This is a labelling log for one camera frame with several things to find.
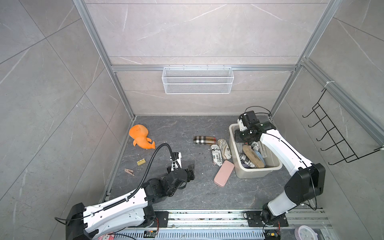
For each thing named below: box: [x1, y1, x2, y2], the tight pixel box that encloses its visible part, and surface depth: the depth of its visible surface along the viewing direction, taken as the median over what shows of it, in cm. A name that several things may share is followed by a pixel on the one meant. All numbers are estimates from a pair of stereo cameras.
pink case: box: [214, 160, 235, 188], surface depth 89 cm
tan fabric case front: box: [243, 144, 265, 168], surface depth 81 cm
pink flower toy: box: [98, 233, 115, 240], surface depth 67 cm
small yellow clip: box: [136, 158, 146, 166], surface depth 95 cm
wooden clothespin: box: [124, 168, 135, 177], surface depth 92 cm
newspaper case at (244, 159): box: [239, 152, 257, 168], surface depth 83 cm
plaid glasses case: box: [193, 135, 217, 145], surface depth 103 cm
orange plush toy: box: [129, 124, 156, 149], surface depth 102 cm
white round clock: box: [294, 225, 319, 240], surface depth 69 cm
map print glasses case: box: [217, 138, 232, 160], surface depth 98 cm
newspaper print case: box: [210, 144, 223, 167], surface depth 95 cm
